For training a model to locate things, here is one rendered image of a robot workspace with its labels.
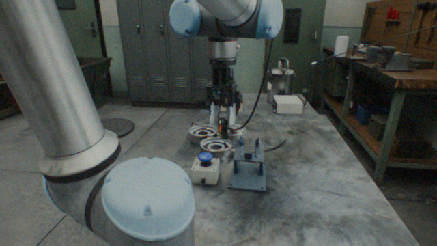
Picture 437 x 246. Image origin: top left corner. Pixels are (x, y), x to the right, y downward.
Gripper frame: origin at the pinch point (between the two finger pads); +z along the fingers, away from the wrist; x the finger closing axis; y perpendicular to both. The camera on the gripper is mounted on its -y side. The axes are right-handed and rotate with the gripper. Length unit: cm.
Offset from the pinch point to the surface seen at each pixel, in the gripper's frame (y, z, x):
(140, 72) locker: -276, 40, -160
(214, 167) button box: 8.1, 8.6, -1.2
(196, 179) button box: 10.4, 11.6, -5.8
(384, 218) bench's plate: 16.4, 13.1, 40.2
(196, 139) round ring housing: -12.6, 10.7, -11.4
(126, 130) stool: -61, 32, -67
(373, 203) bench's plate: 11.1, 13.1, 39.5
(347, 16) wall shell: -338, -33, 117
